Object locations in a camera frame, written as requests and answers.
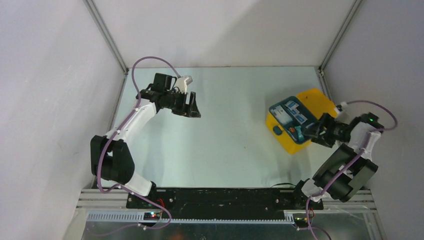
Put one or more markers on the twisted teal wrapper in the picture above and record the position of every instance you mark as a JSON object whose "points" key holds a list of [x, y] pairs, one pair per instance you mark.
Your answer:
{"points": [[300, 136]]}

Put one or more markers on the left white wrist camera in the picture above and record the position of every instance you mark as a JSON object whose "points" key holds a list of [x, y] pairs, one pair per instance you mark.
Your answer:
{"points": [[181, 84]]}

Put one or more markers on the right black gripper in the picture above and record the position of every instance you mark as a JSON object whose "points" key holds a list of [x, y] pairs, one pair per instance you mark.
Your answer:
{"points": [[327, 121]]}

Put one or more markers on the yellow medicine kit box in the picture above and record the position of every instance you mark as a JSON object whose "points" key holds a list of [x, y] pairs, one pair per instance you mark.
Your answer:
{"points": [[317, 103]]}

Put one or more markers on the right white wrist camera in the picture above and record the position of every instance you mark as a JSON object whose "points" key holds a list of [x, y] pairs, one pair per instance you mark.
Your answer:
{"points": [[339, 109]]}

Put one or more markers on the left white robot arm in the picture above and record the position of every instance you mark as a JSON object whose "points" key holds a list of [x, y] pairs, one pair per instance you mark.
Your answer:
{"points": [[110, 154]]}

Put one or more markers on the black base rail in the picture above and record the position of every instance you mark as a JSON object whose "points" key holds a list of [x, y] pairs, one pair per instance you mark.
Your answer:
{"points": [[224, 204]]}

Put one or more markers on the white labelled packet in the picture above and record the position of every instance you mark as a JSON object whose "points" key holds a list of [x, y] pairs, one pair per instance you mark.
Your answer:
{"points": [[280, 115]]}

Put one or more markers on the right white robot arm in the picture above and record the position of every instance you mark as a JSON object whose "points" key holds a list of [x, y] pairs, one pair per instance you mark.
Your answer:
{"points": [[350, 167]]}

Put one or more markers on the teal divided plastic tray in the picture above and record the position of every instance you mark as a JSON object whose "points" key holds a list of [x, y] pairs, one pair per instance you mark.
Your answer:
{"points": [[279, 129]]}

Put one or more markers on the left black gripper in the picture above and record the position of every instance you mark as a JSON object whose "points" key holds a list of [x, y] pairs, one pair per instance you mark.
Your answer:
{"points": [[185, 110]]}

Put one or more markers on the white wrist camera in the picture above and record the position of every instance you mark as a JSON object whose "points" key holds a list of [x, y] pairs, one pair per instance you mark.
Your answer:
{"points": [[181, 84], [339, 109]]}

